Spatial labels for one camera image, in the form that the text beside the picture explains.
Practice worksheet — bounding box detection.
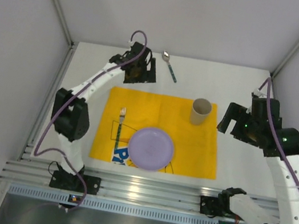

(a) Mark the beige paper cup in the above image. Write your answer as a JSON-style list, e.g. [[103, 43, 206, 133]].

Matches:
[[190, 98, 212, 126]]

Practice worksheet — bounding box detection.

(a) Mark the metal fork teal handle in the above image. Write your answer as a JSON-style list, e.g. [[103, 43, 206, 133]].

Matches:
[[114, 107, 126, 150]]

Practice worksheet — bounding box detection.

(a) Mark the yellow pikachu cloth placemat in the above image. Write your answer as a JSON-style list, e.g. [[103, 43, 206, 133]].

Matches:
[[89, 87, 218, 180]]

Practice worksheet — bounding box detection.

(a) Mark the purple plastic plate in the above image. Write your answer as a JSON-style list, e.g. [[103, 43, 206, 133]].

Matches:
[[127, 127, 174, 171]]

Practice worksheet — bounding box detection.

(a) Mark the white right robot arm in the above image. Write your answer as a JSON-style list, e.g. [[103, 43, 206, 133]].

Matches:
[[213, 95, 299, 224]]

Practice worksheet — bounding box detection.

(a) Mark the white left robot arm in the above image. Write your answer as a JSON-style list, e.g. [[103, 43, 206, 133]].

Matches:
[[51, 42, 156, 180]]

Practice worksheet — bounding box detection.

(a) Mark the metal spoon teal handle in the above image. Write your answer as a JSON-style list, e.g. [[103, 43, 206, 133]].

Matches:
[[162, 50, 177, 83]]

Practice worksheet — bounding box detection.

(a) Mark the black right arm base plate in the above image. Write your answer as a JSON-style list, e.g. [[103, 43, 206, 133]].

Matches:
[[200, 195, 232, 218]]

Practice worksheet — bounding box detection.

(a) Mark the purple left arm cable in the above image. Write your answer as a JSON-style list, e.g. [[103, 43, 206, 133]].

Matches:
[[25, 17, 150, 220]]

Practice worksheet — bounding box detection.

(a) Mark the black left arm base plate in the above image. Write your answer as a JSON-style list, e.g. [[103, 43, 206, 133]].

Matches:
[[49, 170, 102, 195]]

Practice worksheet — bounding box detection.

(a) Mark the aluminium mounting rail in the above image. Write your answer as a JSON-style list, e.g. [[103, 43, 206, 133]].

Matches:
[[0, 133, 294, 224]]

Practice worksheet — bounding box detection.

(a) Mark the slotted grey cable duct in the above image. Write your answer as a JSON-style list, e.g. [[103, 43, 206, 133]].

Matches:
[[8, 184, 232, 224]]

